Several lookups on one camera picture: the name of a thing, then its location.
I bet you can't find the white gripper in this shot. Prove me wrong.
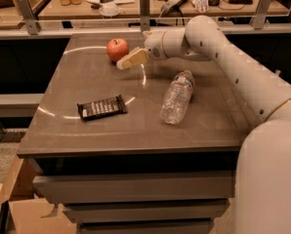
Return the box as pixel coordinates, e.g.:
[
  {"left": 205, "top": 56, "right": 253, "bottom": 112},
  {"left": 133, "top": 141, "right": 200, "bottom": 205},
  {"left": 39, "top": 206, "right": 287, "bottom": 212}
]
[{"left": 116, "top": 30, "right": 167, "bottom": 70}]

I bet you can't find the red apple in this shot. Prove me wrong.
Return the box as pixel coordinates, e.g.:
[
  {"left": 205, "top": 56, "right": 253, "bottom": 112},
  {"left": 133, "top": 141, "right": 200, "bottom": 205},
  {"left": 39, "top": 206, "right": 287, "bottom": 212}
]
[{"left": 106, "top": 38, "right": 129, "bottom": 62}]

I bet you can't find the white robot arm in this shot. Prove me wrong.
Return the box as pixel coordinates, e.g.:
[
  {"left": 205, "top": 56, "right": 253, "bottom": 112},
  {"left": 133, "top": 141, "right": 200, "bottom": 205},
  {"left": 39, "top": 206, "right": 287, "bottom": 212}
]
[{"left": 117, "top": 16, "right": 291, "bottom": 234}]

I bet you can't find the white bowl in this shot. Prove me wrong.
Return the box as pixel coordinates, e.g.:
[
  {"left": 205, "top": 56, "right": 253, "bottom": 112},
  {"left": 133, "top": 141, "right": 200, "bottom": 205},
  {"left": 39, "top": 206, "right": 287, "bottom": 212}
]
[{"left": 99, "top": 4, "right": 120, "bottom": 18}]

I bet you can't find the black candy bar wrapper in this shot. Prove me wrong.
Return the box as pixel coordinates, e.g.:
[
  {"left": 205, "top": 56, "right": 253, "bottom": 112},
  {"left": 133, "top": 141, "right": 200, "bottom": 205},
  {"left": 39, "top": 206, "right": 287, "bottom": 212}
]
[{"left": 77, "top": 95, "right": 127, "bottom": 121}]

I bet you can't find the clear plastic water bottle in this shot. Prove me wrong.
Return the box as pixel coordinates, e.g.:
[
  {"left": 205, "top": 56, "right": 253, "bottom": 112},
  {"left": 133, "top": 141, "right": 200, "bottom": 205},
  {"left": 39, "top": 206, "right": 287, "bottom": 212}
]
[{"left": 160, "top": 70, "right": 194, "bottom": 125}]

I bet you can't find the white power strip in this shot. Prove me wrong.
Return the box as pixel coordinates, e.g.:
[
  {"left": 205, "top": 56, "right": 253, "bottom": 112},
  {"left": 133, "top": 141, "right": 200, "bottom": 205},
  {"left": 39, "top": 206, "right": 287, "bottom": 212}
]
[{"left": 160, "top": 0, "right": 187, "bottom": 15}]

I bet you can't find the patterned paper cup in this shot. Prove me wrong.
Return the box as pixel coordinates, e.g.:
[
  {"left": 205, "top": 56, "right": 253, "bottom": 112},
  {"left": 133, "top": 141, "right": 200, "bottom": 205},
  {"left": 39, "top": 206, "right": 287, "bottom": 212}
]
[{"left": 191, "top": 0, "right": 209, "bottom": 13}]

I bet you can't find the wooden desk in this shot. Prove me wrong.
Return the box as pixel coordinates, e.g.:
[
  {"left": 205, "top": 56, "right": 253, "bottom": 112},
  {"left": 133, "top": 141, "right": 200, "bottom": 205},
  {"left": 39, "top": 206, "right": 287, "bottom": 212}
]
[{"left": 37, "top": 0, "right": 290, "bottom": 21}]

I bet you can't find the grey drawer cabinet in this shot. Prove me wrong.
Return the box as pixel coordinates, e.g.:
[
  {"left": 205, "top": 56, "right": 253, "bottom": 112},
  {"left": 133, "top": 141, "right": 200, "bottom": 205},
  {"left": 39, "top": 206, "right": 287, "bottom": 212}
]
[{"left": 19, "top": 34, "right": 256, "bottom": 234}]

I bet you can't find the cardboard box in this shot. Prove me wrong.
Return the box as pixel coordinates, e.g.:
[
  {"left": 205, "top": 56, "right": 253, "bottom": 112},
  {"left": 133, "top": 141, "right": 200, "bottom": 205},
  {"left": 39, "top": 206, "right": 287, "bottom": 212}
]
[{"left": 0, "top": 156, "right": 76, "bottom": 234}]

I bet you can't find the middle metal bracket post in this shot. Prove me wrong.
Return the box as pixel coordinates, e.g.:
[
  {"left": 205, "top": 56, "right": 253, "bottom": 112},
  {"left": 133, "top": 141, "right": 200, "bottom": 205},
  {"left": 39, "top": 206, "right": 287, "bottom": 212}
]
[{"left": 140, "top": 0, "right": 150, "bottom": 31}]

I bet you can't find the metal bracket post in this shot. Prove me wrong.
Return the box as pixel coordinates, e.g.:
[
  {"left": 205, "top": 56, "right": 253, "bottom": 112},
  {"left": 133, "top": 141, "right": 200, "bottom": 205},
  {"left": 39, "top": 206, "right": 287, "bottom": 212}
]
[
  {"left": 250, "top": 0, "right": 271, "bottom": 29},
  {"left": 140, "top": 0, "right": 150, "bottom": 31},
  {"left": 16, "top": 0, "right": 40, "bottom": 35}
]

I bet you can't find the right metal bracket post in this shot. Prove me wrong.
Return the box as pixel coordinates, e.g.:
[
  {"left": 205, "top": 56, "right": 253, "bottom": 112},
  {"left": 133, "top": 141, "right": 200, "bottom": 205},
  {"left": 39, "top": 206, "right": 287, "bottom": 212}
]
[{"left": 250, "top": 0, "right": 271, "bottom": 29}]

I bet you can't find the left metal bracket post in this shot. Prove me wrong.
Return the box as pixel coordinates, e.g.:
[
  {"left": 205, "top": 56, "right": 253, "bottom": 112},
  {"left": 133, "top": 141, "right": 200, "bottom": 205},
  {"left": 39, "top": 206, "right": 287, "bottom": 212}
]
[{"left": 16, "top": 0, "right": 40, "bottom": 35}]

